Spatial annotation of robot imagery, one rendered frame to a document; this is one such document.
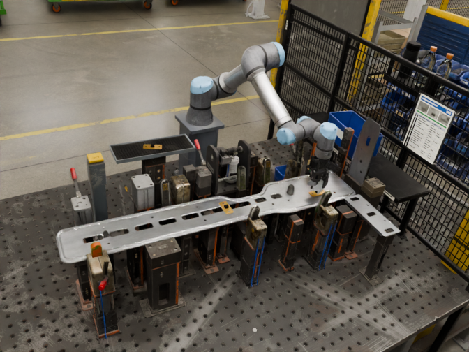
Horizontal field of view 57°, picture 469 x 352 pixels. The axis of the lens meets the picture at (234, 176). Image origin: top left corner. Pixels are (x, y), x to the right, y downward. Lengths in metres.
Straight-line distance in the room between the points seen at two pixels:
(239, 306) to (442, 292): 0.98
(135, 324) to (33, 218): 0.85
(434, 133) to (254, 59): 0.94
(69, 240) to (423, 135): 1.70
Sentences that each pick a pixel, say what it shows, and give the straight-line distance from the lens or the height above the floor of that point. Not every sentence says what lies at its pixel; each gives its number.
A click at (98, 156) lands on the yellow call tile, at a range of 1.99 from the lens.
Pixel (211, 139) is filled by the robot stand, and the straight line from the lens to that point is 2.41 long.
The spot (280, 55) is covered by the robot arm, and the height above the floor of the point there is 1.56.
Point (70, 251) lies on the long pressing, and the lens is 1.78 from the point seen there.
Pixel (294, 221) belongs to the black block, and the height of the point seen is 0.99.
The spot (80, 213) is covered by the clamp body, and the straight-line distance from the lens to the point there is 1.88.
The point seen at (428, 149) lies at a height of 1.21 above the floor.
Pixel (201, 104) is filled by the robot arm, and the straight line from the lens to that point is 2.32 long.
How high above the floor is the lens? 2.22
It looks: 34 degrees down
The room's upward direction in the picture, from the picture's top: 7 degrees clockwise
